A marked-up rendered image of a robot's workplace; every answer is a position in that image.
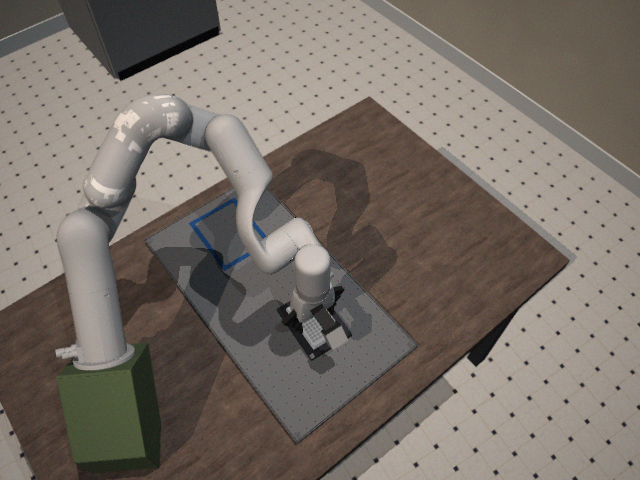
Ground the blue tape outline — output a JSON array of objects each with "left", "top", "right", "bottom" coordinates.
[{"left": 189, "top": 198, "right": 266, "bottom": 271}]

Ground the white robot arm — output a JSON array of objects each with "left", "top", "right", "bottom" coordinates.
[{"left": 55, "top": 94, "right": 334, "bottom": 371}]

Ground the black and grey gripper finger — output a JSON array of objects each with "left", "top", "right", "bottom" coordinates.
[
  {"left": 327, "top": 286, "right": 344, "bottom": 315},
  {"left": 282, "top": 310, "right": 303, "bottom": 334}
]

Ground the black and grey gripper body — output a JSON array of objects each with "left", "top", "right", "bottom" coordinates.
[{"left": 290, "top": 281, "right": 335, "bottom": 323}]

